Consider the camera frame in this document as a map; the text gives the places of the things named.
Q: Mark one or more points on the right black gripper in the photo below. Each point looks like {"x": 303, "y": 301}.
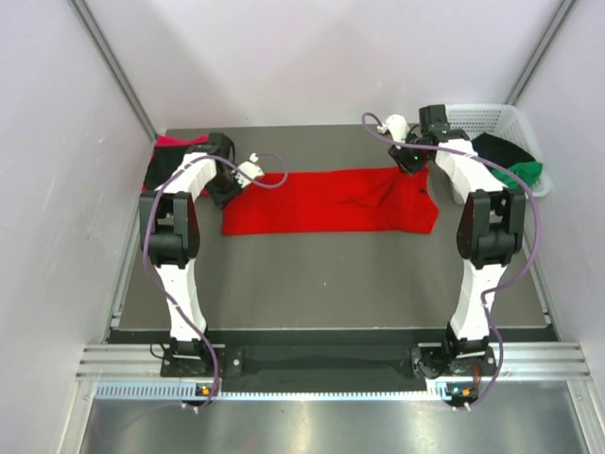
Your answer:
{"x": 399, "y": 155}

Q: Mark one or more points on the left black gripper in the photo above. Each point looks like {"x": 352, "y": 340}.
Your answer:
{"x": 222, "y": 200}

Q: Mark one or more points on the red t shirt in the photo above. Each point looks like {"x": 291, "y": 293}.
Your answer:
{"x": 348, "y": 200}

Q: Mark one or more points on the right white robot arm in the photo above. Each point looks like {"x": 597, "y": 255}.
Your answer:
{"x": 489, "y": 234}

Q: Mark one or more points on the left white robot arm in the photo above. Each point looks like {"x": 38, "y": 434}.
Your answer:
{"x": 178, "y": 172}

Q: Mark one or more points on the folded pink t shirt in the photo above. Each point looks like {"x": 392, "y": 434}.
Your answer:
{"x": 165, "y": 141}

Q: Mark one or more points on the black t shirt in basket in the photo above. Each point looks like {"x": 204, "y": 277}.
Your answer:
{"x": 500, "y": 151}

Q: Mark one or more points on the white plastic basket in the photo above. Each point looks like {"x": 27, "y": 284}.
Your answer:
{"x": 496, "y": 118}

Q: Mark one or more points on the green t shirt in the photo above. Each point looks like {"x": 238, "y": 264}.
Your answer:
{"x": 528, "y": 172}

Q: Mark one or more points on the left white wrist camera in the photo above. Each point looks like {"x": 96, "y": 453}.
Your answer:
{"x": 249, "y": 171}

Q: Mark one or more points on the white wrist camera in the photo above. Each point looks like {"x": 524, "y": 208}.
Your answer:
{"x": 249, "y": 171}
{"x": 396, "y": 127}

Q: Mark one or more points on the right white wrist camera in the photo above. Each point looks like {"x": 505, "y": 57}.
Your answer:
{"x": 396, "y": 127}

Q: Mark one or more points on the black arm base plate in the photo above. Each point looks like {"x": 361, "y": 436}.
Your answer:
{"x": 405, "y": 361}

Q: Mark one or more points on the left aluminium corner post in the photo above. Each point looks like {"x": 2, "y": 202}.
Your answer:
{"x": 94, "y": 31}

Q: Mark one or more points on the aluminium corner post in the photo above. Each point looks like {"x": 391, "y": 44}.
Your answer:
{"x": 555, "y": 24}
{"x": 94, "y": 31}

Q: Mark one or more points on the grey slotted cable duct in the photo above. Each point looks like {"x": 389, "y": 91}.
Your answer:
{"x": 194, "y": 391}

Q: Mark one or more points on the right aluminium corner post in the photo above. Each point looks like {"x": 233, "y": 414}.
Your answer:
{"x": 555, "y": 24}

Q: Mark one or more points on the aluminium frame rail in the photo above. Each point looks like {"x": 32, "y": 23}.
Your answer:
{"x": 522, "y": 361}

